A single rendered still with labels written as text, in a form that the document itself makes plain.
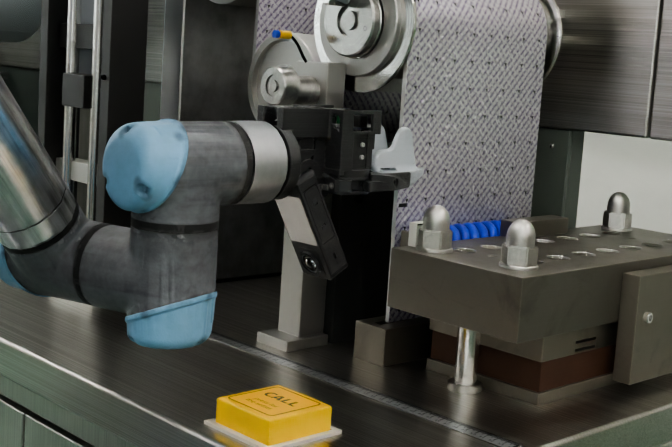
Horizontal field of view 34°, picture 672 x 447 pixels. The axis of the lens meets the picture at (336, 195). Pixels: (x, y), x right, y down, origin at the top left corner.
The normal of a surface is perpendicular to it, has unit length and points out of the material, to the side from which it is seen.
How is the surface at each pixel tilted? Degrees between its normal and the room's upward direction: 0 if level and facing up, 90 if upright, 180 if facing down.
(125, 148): 91
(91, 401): 90
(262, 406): 0
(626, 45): 90
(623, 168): 90
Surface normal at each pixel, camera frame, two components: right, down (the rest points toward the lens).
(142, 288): -0.48, 0.08
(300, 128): 0.69, 0.14
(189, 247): 0.46, 0.15
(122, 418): -0.72, 0.04
